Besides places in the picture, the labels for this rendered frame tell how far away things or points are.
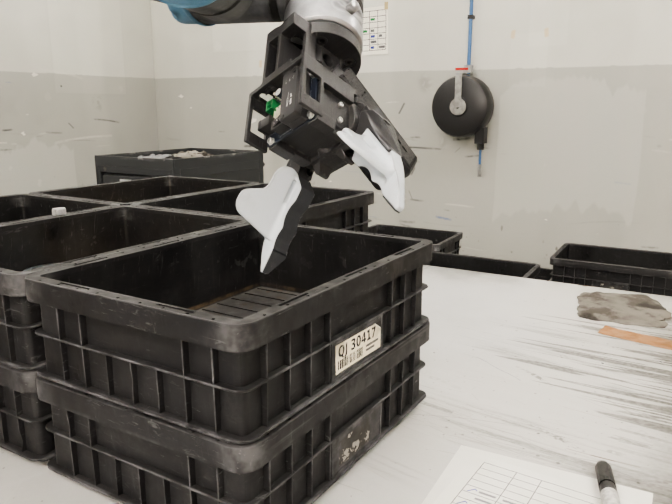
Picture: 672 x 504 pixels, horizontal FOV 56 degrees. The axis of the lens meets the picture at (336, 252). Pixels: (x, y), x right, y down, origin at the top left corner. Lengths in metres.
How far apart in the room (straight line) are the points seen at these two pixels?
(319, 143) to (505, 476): 0.43
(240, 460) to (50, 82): 4.45
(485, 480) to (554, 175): 3.34
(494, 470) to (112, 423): 0.42
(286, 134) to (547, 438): 0.52
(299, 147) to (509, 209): 3.58
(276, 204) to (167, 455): 0.26
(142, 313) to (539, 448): 0.50
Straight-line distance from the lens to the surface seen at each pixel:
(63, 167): 4.95
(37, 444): 0.83
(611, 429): 0.91
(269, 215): 0.56
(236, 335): 0.53
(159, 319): 0.58
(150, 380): 0.63
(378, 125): 0.52
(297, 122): 0.51
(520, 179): 4.05
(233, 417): 0.57
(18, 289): 0.75
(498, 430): 0.87
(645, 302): 1.46
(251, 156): 2.99
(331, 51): 0.60
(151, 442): 0.67
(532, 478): 0.78
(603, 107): 3.95
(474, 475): 0.77
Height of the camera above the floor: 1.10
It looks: 13 degrees down
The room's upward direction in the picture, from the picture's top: straight up
